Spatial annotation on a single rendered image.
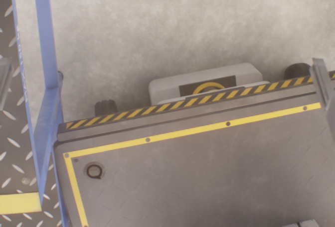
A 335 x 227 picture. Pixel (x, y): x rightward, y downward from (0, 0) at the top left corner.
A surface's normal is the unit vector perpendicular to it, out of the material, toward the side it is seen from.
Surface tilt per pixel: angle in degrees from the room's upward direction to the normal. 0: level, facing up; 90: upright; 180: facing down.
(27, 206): 0
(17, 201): 0
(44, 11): 0
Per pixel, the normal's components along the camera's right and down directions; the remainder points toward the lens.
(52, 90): -0.04, -0.94
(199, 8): 0.13, 0.33
